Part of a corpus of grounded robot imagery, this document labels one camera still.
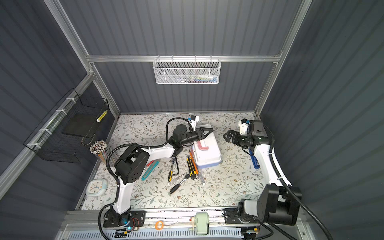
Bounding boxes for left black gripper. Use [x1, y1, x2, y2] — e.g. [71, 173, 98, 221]
[179, 127, 213, 148]

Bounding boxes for white blue tool box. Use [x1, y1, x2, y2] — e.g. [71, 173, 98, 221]
[192, 132, 222, 170]

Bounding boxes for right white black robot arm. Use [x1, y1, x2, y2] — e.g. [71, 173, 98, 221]
[222, 119, 333, 240]

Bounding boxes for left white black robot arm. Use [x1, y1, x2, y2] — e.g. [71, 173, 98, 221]
[102, 116, 214, 217]

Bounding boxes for clear small tool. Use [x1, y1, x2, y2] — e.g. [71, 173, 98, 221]
[199, 170, 208, 185]

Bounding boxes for orange pencil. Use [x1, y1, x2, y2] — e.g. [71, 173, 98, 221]
[189, 151, 199, 175]

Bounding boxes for black hex key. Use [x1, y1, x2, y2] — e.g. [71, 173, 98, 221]
[173, 157, 180, 176]

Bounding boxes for yellow black utility knife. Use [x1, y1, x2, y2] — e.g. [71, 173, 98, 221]
[187, 157, 197, 180]

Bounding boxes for yellow black pliers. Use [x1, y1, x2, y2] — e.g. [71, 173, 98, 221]
[168, 158, 176, 182]

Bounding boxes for teal utility knife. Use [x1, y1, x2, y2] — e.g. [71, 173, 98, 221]
[142, 160, 159, 181]

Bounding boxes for mint green device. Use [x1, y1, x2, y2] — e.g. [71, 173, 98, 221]
[191, 212, 210, 235]

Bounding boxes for yellow green marker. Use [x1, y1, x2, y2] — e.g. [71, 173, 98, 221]
[96, 110, 108, 123]

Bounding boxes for mint round clock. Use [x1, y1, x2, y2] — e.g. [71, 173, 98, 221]
[86, 178, 108, 197]

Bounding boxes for black handled screwdriver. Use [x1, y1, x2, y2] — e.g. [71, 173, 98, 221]
[170, 175, 190, 194]

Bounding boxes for white wire wall basket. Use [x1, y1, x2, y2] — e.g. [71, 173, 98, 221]
[153, 57, 222, 85]

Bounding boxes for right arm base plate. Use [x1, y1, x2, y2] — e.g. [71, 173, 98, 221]
[221, 208, 260, 225]

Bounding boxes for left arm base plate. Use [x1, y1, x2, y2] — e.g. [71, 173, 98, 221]
[101, 209, 147, 228]

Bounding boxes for black wire side basket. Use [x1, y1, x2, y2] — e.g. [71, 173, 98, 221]
[24, 90, 109, 164]

